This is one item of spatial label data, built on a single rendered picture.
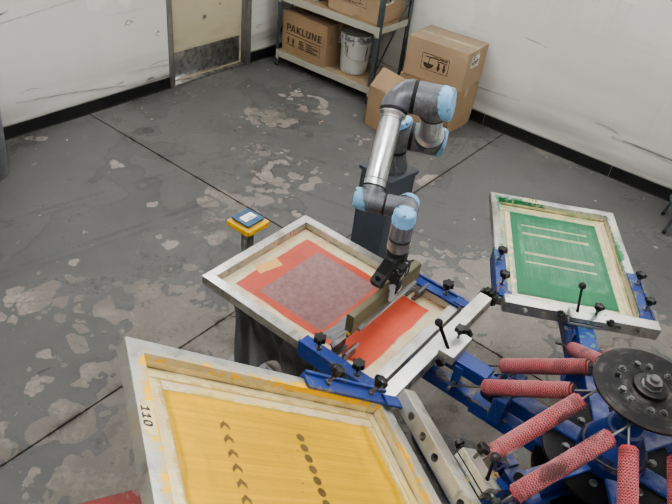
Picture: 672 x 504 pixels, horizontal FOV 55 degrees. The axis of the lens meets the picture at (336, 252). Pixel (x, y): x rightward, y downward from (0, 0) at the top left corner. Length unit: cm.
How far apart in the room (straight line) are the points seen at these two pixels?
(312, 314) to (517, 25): 407
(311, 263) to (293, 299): 23
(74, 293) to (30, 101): 203
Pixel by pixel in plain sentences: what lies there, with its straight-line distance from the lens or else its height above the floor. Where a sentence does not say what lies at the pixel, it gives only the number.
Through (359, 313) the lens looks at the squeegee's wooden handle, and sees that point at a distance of 209.
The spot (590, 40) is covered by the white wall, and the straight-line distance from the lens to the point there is 571.
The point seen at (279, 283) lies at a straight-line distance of 244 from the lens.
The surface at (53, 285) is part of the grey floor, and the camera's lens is 400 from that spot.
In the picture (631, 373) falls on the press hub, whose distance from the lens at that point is 196.
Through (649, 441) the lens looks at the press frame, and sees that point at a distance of 224.
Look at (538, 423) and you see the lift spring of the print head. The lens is 187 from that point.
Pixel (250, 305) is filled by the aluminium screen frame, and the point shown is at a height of 99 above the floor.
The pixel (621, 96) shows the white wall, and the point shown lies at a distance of 573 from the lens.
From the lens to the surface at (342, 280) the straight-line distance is 249.
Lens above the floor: 255
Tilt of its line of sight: 37 degrees down
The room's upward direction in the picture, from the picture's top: 8 degrees clockwise
